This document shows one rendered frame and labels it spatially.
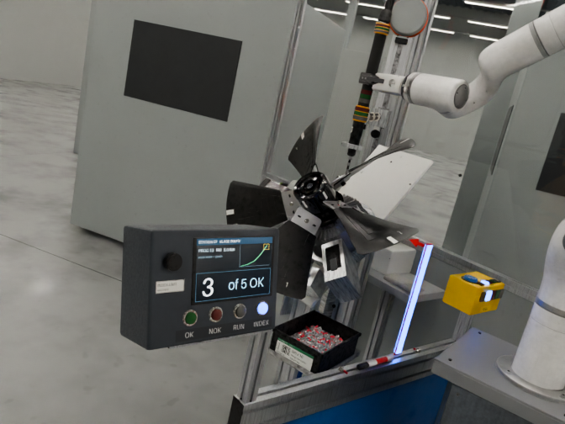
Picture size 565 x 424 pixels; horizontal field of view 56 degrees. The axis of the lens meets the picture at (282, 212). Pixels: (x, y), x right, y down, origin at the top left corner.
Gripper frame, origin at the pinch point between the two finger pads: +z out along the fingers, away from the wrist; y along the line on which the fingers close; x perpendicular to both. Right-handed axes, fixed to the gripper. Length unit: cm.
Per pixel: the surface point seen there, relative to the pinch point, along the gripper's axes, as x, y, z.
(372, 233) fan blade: -41.4, -4.1, -19.1
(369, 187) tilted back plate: -36, 31, 15
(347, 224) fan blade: -41.1, -7.3, -11.9
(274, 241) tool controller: -34, -59, -40
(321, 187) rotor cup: -34.7, -4.9, 4.3
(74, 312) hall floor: -159, -14, 166
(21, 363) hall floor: -158, -53, 122
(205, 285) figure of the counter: -41, -73, -42
